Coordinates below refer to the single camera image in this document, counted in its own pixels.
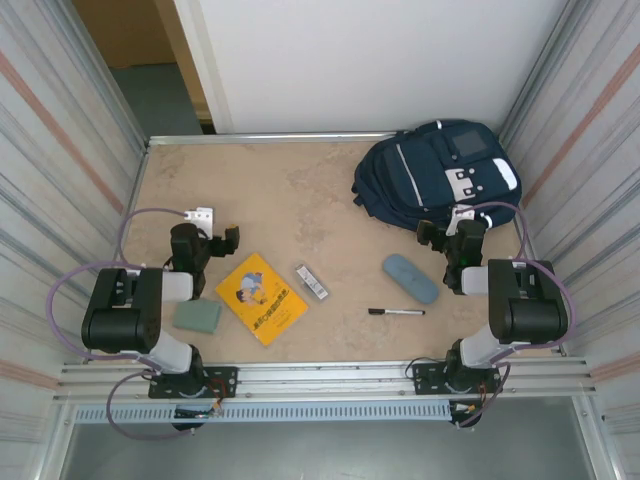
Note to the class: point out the thin aluminium table rail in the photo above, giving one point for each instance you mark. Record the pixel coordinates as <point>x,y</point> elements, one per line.
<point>275,136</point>

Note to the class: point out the green sponge block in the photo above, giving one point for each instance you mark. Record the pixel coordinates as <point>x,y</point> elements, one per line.
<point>197,317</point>

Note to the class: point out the black white marker pen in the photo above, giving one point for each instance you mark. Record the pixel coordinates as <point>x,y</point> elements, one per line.
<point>400,312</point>

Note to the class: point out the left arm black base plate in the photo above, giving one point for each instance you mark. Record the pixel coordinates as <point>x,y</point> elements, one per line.
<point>225,380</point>

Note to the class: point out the navy blue backpack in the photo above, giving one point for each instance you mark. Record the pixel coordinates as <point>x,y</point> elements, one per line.
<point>430,170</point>

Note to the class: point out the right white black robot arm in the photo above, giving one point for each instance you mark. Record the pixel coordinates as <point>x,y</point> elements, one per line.
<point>530,310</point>

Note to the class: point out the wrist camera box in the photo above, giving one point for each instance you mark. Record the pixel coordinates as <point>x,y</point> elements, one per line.
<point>457,217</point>
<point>202,217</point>

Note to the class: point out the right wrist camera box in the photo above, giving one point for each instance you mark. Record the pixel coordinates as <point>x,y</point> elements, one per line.
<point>457,217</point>

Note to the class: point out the wide aluminium mounting rail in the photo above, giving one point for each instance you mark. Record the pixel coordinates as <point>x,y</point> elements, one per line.
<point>325,375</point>

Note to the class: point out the blue-grey glasses case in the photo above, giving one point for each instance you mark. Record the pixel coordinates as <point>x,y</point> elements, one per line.
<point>410,277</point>

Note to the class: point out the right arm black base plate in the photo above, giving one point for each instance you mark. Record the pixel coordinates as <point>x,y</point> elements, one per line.
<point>425,377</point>

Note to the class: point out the yellow picture book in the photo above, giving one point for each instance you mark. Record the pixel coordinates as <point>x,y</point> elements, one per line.
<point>262,300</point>

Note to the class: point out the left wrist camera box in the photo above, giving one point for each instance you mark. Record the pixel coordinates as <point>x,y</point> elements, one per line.
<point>202,217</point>

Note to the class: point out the white door frame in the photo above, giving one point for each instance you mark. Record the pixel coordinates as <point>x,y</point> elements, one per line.
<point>200,65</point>

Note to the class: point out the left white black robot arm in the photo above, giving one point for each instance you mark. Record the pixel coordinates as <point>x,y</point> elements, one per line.
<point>120,310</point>

